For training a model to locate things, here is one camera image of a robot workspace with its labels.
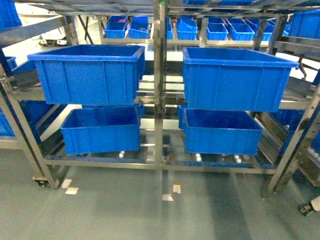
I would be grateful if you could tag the stainless steel left rack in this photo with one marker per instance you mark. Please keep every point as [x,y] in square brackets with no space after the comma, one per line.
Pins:
[164,28]

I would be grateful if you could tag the upper right blue rack bin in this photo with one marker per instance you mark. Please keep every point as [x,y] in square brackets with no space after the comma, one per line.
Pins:
[230,79]

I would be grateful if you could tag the blue rack bin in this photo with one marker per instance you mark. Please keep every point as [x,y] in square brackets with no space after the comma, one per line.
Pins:
[220,132]
[88,74]
[101,130]
[230,79]

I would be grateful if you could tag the lower left blue rack bin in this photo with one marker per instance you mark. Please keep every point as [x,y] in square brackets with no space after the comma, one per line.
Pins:
[101,130]

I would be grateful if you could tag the lower right blue rack bin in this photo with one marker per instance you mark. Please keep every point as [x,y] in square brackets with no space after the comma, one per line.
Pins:
[220,132]

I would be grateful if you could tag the upper left blue rack bin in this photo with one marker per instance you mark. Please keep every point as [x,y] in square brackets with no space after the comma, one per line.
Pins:
[88,74]

